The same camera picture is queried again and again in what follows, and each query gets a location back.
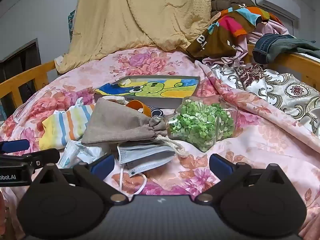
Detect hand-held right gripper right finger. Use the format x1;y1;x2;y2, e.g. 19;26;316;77
195;154;292;204

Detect white plastic bag blue print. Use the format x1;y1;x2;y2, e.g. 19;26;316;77
59;140;108;169

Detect orange ring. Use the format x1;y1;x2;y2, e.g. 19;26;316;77
125;100;152;117

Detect brown multicoloured printed cloth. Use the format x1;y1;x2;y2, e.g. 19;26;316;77
186;6;284;58

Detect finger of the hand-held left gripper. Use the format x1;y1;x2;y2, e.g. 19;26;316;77
0;148;61;173
0;139;30;154

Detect striped yellow orange baby garment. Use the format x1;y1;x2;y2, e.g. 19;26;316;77
39;97;95;150

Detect blue face mask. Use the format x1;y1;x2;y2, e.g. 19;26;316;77
117;141;175;195

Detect dark green garment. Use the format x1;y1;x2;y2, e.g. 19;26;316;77
266;37;320;63

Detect yellow dotted blanket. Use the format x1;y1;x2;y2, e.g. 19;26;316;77
56;0;213;74

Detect grey box with cartoon drawing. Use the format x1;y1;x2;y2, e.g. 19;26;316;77
94;75;202;105

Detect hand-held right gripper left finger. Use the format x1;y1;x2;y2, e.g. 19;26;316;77
30;154;129;205

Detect ornate patterned cloth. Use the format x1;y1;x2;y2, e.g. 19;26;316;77
211;62;320;137

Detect white fuzzy cloth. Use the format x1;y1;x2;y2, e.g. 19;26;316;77
101;95;129;105

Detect grey drawstring pouch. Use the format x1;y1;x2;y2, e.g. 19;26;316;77
81;97;188;157

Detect pink floral bed sheet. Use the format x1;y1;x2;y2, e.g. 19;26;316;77
0;46;320;240

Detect black white striped sock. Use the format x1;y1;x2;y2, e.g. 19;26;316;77
146;106;165;117

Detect white air conditioner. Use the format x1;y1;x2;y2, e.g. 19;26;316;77
254;0;302;20

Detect white star-print cloth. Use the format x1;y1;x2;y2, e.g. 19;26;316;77
54;55;66;73

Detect blue jeans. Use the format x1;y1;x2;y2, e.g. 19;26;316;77
252;34;300;64

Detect pale pink garment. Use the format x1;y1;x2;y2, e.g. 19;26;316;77
202;19;290;67

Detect wooden bed frame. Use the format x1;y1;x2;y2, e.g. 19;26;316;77
0;44;320;105

